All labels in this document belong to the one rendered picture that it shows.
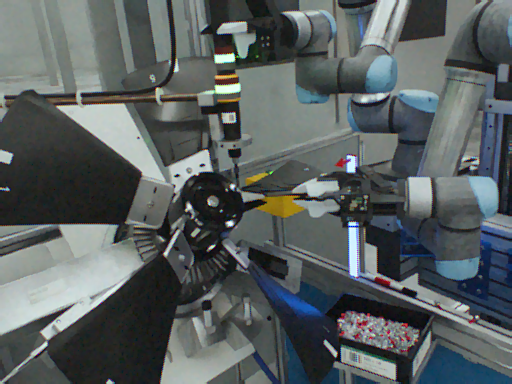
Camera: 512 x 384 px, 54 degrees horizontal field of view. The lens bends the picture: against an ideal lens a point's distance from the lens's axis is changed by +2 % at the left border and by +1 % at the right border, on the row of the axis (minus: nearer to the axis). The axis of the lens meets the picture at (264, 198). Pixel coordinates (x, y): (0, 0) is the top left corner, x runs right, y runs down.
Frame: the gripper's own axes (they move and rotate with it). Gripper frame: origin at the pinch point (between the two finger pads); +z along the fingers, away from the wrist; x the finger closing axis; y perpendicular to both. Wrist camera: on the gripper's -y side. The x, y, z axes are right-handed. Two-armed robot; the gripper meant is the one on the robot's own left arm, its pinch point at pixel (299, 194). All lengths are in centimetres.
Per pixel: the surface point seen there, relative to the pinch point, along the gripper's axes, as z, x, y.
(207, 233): 13.4, -2.0, 18.7
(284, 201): 9.5, 18.2, -32.6
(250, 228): 33, 54, -79
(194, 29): 42, -24, -75
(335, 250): 3, 87, -116
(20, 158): 40.3, -18.2, 22.9
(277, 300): 2.3, 10.7, 19.9
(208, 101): 14.8, -20.5, 3.1
